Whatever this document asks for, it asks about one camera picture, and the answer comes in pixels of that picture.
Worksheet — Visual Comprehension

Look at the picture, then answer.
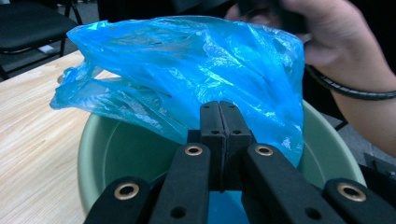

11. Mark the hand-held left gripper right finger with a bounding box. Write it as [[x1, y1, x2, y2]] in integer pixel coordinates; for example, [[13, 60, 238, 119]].
[[220, 100, 257, 191]]

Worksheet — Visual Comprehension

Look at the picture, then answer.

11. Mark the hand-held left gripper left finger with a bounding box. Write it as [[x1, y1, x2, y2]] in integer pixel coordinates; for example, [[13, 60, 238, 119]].
[[187, 100, 226, 192]]

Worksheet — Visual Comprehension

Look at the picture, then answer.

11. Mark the blue plastic bag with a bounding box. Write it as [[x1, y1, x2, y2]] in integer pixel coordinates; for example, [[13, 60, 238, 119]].
[[49, 15, 306, 224]]

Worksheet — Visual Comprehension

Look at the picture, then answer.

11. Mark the green plastic bin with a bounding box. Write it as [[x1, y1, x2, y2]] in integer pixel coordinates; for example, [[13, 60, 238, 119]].
[[77, 99, 368, 224]]

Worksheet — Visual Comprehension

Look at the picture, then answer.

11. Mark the black stand base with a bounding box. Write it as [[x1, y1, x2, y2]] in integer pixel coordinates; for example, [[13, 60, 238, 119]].
[[358, 152, 396, 217]]

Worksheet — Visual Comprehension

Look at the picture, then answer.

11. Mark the black folding chair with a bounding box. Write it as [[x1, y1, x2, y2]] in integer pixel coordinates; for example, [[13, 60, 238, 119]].
[[0, 0, 84, 82]]

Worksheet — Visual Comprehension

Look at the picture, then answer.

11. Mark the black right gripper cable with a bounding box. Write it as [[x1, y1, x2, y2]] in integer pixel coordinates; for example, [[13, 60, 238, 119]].
[[304, 63, 396, 102]]

